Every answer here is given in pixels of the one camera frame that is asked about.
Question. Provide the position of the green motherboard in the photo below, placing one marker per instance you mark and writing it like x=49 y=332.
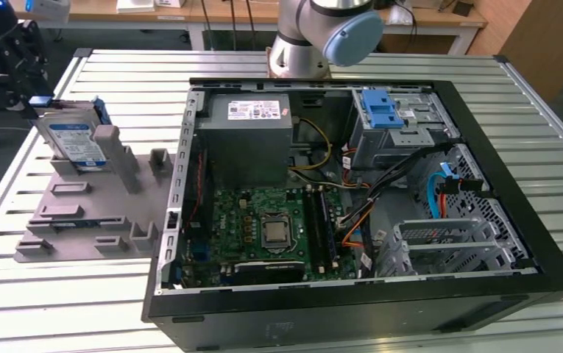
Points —
x=232 y=220

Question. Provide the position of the blue drive cage latch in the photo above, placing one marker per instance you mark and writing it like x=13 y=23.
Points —
x=379 y=106

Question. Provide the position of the black graphics card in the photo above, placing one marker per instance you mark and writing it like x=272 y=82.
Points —
x=267 y=272

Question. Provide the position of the metal disk bay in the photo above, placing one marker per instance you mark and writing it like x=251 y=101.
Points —
x=458 y=250

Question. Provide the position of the brown wooden cabinet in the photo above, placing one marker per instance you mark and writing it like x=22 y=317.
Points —
x=546 y=44

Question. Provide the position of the wooden desk white legs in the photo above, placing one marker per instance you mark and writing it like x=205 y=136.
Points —
x=173 y=16

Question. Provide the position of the metal drive cage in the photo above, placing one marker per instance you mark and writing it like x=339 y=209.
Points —
x=399 y=143

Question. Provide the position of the hard disk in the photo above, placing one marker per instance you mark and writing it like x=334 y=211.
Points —
x=73 y=136

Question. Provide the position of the silver CPU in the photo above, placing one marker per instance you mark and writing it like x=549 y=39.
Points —
x=275 y=231

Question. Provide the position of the black RAM slots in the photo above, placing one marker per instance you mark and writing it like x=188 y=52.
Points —
x=318 y=228

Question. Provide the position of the white box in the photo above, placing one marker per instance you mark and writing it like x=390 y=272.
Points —
x=170 y=3
x=136 y=5

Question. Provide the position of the grey parts rack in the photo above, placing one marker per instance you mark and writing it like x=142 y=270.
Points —
x=94 y=191

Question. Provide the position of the CPU socket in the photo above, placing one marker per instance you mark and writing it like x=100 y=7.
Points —
x=275 y=247

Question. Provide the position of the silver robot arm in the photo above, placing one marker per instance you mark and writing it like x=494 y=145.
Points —
x=296 y=51

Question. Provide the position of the black PC case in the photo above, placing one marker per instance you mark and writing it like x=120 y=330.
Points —
x=311 y=320

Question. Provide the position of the grey power supply unit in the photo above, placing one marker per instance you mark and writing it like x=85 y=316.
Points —
x=247 y=154

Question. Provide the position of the RAM stick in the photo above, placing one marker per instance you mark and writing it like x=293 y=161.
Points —
x=90 y=223

